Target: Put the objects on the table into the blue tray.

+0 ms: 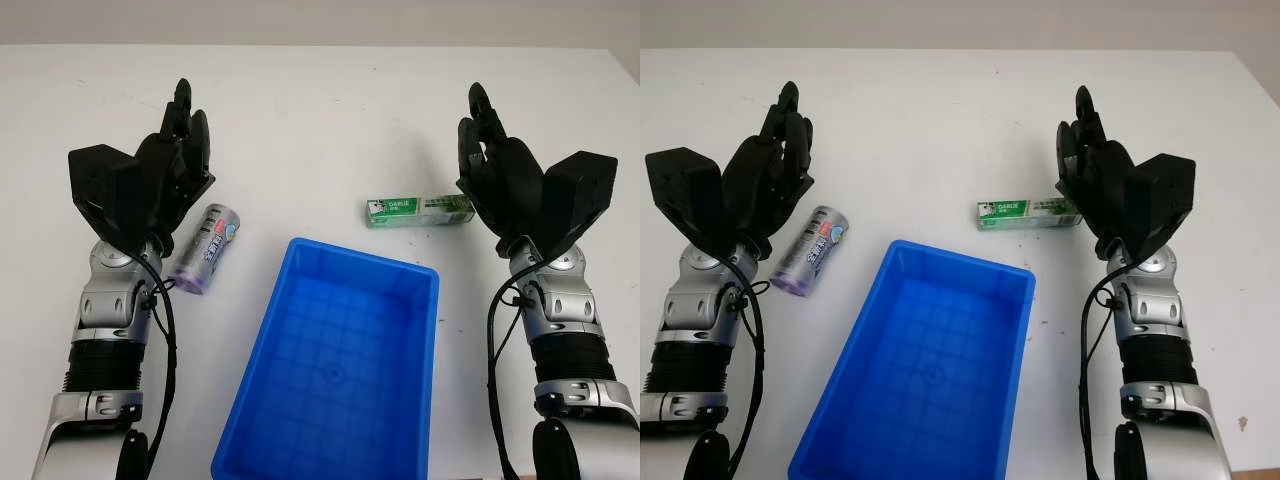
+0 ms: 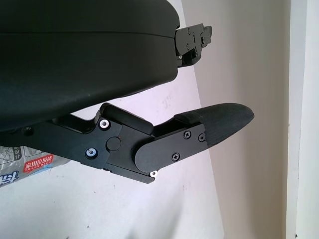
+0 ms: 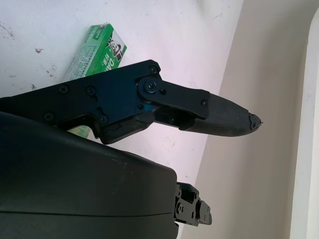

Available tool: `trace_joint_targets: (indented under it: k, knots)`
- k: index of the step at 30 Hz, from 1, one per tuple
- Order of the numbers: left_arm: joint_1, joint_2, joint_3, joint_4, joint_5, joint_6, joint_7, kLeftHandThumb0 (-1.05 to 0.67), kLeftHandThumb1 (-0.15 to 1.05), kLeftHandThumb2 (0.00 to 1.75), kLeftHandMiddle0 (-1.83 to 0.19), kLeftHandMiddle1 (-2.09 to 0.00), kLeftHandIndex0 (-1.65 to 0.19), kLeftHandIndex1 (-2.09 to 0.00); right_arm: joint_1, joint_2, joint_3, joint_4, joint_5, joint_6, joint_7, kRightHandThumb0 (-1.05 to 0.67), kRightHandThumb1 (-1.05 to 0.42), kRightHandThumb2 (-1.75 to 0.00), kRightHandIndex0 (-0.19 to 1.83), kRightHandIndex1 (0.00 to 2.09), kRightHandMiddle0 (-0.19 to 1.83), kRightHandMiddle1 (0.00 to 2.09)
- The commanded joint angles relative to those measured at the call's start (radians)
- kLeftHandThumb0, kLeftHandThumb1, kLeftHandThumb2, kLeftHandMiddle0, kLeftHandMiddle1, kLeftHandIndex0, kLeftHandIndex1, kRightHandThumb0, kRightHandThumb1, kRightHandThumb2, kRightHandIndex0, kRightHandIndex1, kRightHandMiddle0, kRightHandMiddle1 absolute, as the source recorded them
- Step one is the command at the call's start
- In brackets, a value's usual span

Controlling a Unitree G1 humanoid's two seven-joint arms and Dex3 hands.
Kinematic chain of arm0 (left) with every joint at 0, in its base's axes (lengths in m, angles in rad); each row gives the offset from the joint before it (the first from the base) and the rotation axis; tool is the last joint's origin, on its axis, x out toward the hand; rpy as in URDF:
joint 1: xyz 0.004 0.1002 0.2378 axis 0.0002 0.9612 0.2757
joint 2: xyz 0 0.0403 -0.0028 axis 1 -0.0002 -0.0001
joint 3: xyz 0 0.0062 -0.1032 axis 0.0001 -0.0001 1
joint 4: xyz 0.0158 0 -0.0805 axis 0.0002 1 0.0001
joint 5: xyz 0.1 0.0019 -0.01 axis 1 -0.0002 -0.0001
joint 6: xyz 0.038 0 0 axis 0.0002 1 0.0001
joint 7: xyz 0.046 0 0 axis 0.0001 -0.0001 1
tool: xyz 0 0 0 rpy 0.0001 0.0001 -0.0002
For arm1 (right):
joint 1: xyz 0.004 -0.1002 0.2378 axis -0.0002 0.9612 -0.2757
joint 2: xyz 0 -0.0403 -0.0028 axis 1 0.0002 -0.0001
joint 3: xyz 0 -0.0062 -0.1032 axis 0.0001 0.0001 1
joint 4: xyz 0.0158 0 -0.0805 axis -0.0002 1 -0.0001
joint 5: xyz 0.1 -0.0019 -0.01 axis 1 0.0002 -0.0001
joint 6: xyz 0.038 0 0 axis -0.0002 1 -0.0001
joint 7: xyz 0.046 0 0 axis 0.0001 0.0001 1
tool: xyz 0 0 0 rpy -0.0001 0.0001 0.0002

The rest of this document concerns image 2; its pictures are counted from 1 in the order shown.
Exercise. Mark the purple trash bag roll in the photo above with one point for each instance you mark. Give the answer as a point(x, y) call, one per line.
point(30, 165)

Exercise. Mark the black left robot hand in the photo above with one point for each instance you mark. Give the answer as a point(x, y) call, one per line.
point(82, 62)

